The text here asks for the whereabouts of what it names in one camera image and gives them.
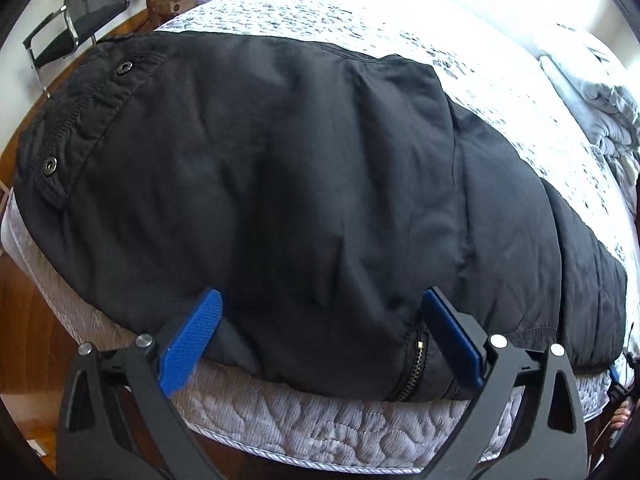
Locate black quilted pants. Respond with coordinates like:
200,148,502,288
13,32,627,402

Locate person's right hand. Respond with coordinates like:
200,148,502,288
610,401,634,430

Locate grey crumpled duvet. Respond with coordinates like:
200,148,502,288
537,24,640,187

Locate quilted white bed mattress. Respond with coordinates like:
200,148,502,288
2,0,639,478

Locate black chrome chair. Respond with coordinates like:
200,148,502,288
23,0,130,98

